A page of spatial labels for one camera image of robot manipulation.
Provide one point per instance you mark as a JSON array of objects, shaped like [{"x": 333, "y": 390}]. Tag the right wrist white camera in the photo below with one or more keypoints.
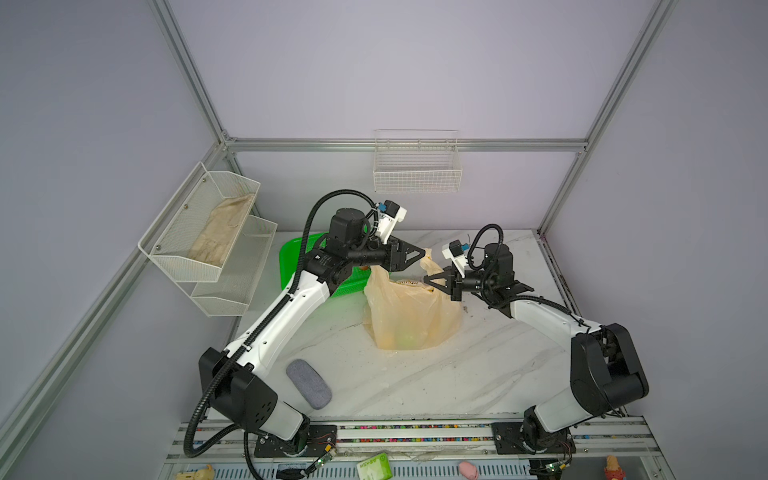
[{"x": 455, "y": 251}]

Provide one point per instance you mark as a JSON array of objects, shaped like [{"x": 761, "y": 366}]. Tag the white mesh wall shelf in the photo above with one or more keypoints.
[
  {"x": 232, "y": 294},
  {"x": 169, "y": 241}
]

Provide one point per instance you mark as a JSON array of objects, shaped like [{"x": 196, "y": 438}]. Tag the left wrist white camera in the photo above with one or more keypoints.
[{"x": 390, "y": 214}]

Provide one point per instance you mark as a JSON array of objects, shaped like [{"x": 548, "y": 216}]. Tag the white wire wall basket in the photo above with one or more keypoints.
[{"x": 418, "y": 161}]

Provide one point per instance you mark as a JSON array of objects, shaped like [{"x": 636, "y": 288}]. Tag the green plastic basket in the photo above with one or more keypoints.
[{"x": 288, "y": 261}]

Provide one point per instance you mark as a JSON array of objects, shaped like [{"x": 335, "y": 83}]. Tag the cream banana print plastic bag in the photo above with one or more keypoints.
[{"x": 407, "y": 314}]

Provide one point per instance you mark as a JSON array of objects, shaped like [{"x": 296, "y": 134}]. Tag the pink small toy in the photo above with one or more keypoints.
[{"x": 468, "y": 470}]

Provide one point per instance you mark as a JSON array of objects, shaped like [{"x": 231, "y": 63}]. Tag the lower white mesh wall shelf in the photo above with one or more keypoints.
[{"x": 232, "y": 294}]

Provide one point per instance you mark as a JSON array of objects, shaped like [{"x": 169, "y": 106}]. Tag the wrist white camera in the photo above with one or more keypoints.
[
  {"x": 455, "y": 251},
  {"x": 390, "y": 214}
]

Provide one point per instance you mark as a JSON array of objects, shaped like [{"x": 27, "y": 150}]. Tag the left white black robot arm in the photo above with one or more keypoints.
[{"x": 233, "y": 379}]

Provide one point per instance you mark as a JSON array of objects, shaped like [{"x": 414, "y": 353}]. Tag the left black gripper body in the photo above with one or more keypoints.
[{"x": 392, "y": 254}]

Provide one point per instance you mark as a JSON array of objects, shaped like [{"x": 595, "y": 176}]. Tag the beige cloth in shelf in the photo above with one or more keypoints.
[{"x": 220, "y": 231}]

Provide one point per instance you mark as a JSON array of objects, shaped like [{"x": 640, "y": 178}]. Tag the beige toy at front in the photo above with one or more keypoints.
[{"x": 206, "y": 473}]

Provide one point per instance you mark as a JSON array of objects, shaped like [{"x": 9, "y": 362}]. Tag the green small box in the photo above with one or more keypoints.
[{"x": 375, "y": 468}]

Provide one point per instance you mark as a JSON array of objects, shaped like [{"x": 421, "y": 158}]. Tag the aluminium front rail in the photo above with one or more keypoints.
[{"x": 433, "y": 449}]

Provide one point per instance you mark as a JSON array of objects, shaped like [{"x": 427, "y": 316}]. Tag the red yellow figurine toy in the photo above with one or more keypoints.
[{"x": 613, "y": 470}]

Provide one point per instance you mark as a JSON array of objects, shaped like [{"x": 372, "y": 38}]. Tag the grey oval sponge pad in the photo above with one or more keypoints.
[{"x": 310, "y": 385}]

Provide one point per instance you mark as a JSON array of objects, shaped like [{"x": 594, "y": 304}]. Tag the upper white mesh wall shelf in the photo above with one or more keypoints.
[{"x": 169, "y": 241}]

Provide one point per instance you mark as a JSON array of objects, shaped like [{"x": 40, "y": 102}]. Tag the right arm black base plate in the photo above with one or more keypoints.
[{"x": 524, "y": 438}]

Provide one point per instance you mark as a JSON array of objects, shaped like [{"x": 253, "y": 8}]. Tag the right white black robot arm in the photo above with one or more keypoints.
[{"x": 605, "y": 372}]

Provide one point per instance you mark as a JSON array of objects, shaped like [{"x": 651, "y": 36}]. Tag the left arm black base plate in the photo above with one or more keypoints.
[{"x": 310, "y": 443}]

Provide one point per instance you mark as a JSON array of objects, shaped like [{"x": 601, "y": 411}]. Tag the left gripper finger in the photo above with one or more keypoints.
[
  {"x": 404, "y": 249},
  {"x": 406, "y": 261}
]

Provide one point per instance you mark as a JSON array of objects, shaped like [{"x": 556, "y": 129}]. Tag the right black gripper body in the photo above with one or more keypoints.
[{"x": 453, "y": 285}]

